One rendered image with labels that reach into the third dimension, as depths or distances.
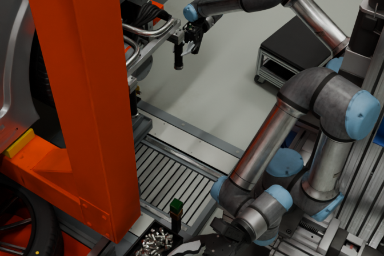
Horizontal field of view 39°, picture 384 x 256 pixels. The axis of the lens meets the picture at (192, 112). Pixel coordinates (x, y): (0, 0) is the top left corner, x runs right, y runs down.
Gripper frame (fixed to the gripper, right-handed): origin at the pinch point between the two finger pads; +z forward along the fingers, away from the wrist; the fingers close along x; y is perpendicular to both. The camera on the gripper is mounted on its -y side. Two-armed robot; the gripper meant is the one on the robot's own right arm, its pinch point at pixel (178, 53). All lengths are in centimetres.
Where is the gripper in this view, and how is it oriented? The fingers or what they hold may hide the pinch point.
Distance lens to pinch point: 236.0
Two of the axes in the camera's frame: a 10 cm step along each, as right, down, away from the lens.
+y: 0.2, -6.6, -7.5
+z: -5.3, 6.3, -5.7
